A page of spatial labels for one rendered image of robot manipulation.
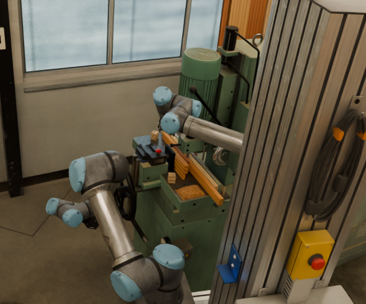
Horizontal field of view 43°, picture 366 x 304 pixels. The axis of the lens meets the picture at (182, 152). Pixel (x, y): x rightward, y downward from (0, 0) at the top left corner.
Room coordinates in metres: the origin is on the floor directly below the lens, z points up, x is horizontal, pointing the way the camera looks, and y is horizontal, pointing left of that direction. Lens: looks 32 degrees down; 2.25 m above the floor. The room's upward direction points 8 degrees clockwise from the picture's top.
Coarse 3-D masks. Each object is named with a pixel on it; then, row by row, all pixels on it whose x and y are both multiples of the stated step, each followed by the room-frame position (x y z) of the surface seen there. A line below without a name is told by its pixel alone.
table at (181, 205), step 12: (132, 144) 2.22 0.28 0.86; (144, 144) 2.16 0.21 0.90; (156, 144) 2.18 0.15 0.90; (168, 168) 1.97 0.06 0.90; (156, 180) 1.89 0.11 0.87; (180, 180) 1.88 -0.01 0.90; (192, 180) 1.89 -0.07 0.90; (168, 192) 1.81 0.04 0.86; (204, 192) 1.81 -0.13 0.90; (180, 204) 1.71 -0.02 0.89; (192, 204) 1.74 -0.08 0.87; (204, 204) 1.78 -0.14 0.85
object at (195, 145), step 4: (180, 140) 2.00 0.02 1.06; (184, 140) 1.98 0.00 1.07; (188, 140) 1.99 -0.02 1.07; (192, 140) 1.99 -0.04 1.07; (196, 140) 2.00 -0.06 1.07; (200, 140) 2.01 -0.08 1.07; (184, 144) 1.97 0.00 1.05; (188, 144) 1.97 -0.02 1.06; (192, 144) 1.99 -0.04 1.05; (196, 144) 2.00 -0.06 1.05; (200, 144) 2.01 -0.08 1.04; (180, 148) 1.99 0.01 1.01; (184, 148) 1.96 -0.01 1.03; (188, 148) 1.98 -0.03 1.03; (192, 148) 1.99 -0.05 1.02; (196, 148) 2.00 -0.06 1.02; (200, 148) 2.01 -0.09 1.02; (184, 152) 1.96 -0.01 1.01; (188, 152) 1.98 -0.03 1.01
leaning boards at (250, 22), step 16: (224, 0) 3.49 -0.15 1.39; (240, 0) 3.53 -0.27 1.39; (256, 0) 3.66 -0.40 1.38; (272, 0) 3.72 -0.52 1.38; (224, 16) 3.50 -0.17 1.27; (240, 16) 3.54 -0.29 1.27; (256, 16) 3.67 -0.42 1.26; (224, 32) 3.50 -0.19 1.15; (240, 32) 3.55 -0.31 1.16; (256, 32) 3.68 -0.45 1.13
